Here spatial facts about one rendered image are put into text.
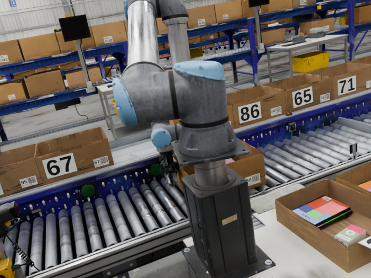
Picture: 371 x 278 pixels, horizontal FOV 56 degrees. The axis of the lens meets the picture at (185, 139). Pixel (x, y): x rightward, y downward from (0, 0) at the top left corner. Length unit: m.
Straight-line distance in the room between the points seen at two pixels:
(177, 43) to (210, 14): 5.54
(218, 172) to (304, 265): 0.44
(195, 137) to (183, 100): 0.12
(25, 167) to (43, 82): 4.27
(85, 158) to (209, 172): 1.03
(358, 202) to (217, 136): 0.72
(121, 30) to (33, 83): 1.74
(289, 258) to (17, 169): 1.40
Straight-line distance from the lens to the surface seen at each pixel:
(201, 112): 1.04
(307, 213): 1.50
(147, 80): 1.05
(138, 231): 1.64
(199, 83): 1.02
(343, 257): 1.29
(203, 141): 1.05
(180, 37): 1.55
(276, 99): 2.37
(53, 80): 6.21
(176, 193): 1.87
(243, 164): 1.73
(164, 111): 1.04
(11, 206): 1.40
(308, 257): 1.36
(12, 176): 2.05
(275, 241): 1.43
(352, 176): 1.74
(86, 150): 2.01
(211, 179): 1.14
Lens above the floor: 1.61
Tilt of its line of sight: 19 degrees down
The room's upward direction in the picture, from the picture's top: 10 degrees counter-clockwise
